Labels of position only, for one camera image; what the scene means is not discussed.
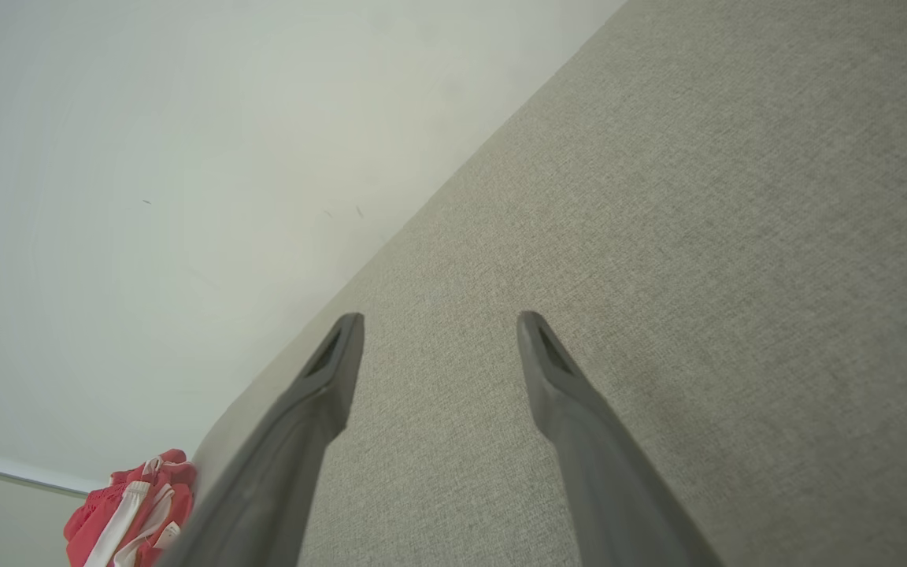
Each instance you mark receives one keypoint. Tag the beige fabric panel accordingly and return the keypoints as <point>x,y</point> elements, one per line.
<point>737,236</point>

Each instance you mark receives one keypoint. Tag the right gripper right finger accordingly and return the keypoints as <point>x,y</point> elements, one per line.
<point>603,488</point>

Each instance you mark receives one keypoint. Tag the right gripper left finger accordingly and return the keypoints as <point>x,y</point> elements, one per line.
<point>280,472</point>

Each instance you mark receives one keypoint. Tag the red shorts with white stripe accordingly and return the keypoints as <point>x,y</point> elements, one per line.
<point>95,526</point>

